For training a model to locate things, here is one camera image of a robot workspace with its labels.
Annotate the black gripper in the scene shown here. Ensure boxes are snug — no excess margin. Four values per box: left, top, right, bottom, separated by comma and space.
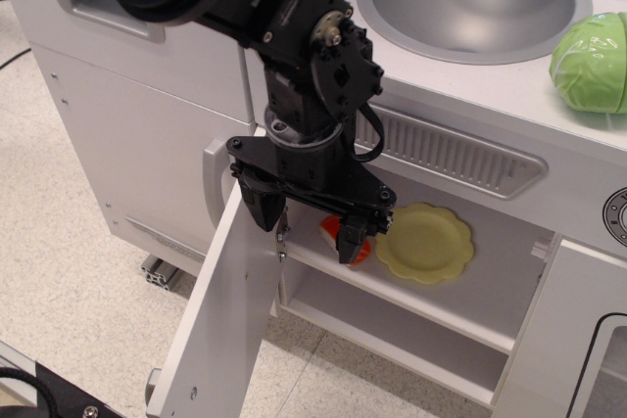
226, 136, 396, 265

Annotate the grey vent panel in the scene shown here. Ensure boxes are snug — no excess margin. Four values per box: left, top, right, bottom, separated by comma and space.
371, 105, 549, 200

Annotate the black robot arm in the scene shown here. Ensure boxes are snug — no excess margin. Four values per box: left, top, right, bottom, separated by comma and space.
117, 0, 396, 264

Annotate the silver sink bowl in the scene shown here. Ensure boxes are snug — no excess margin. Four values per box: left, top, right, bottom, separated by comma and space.
357, 0, 593, 66

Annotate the white toy kitchen unit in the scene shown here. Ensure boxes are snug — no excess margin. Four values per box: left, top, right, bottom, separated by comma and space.
12, 0, 626, 417

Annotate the orange white toy food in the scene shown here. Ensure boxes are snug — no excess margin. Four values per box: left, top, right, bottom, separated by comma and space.
318, 215, 372, 267

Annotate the grey fridge door handle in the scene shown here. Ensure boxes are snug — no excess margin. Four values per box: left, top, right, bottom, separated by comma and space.
202, 138, 231, 227

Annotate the green toy cabbage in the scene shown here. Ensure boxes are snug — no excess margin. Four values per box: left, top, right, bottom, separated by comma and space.
550, 12, 626, 115

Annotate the aluminium extrusion foot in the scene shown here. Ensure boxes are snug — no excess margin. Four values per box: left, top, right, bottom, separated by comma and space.
140, 255, 184, 292

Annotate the white cabinet door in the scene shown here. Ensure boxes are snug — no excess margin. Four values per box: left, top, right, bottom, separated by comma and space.
146, 188, 282, 417

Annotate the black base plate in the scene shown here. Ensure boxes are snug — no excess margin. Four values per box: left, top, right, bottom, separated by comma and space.
0, 339, 133, 418

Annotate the black oven dial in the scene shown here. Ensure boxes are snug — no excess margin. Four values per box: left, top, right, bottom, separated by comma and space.
603, 188, 627, 246

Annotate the yellow scalloped toy plate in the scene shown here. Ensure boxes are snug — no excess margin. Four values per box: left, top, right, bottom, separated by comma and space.
375, 203, 475, 285

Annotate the black cable on floor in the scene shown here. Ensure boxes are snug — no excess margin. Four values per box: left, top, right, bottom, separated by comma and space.
0, 0, 34, 70

